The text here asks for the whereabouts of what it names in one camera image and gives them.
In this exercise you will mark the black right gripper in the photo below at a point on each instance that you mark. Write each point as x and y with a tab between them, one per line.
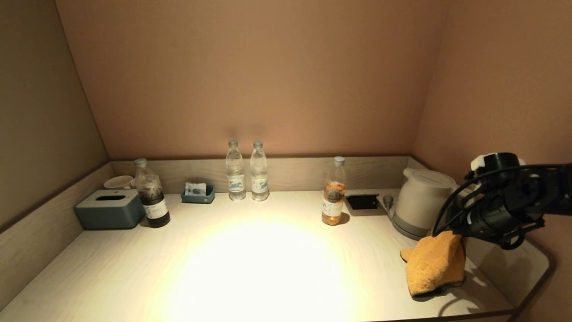
496	214

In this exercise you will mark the orange microfiber cloth grey edge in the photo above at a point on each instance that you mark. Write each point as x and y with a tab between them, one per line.
435	264

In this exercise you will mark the red black right robot arm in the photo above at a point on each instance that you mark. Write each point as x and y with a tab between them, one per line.
558	188

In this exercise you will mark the white electric kettle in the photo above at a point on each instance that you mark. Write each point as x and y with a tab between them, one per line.
420	199

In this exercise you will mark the grey kettle base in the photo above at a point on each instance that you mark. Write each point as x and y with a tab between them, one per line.
409	231

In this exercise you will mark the grey kettle power plug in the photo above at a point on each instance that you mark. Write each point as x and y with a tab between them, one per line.
387	200

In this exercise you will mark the black recessed power socket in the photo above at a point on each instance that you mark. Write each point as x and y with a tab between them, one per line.
362	201

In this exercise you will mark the orange tea plastic bottle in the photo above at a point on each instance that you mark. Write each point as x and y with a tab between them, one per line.
333	200

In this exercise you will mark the clear water bottle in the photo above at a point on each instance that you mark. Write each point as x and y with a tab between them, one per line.
235	178
259	178

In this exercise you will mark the small blue tray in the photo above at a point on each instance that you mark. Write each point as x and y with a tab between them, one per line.
197	198

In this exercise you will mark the pale sachet packets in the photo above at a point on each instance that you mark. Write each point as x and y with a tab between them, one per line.
195	188

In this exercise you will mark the dark drink plastic bottle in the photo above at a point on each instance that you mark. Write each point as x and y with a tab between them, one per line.
153	205

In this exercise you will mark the white ceramic cup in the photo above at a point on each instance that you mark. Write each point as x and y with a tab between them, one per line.
118	181

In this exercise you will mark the grey-blue tissue box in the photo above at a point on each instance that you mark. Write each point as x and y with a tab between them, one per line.
109	209

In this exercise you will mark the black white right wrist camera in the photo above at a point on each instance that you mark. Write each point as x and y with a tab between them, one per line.
498	162

